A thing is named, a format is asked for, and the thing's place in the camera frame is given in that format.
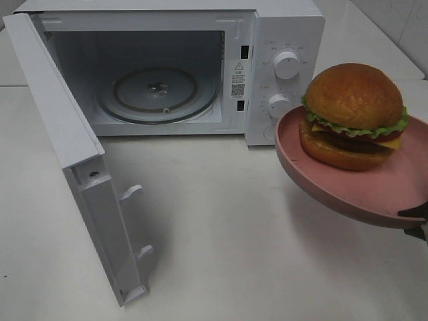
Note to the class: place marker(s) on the white microwave oven body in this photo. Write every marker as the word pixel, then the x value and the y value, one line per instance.
pixel 93 42

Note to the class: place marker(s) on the white microwave door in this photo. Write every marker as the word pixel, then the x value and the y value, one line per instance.
pixel 104 210

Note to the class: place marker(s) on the white upper power knob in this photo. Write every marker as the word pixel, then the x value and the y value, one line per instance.
pixel 287 64

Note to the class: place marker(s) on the white warning label sticker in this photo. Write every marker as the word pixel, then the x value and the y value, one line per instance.
pixel 238 70

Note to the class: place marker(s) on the toy hamburger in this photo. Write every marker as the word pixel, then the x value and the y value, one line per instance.
pixel 354 117

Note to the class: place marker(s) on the glass microwave turntable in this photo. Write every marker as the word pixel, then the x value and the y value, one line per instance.
pixel 159 95

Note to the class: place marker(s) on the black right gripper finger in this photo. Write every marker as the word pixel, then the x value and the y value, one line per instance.
pixel 420 211
pixel 419 232

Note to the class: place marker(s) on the round white door button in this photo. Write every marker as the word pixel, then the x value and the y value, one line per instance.
pixel 269 133

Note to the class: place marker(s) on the pink round plate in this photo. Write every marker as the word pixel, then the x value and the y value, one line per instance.
pixel 375 196

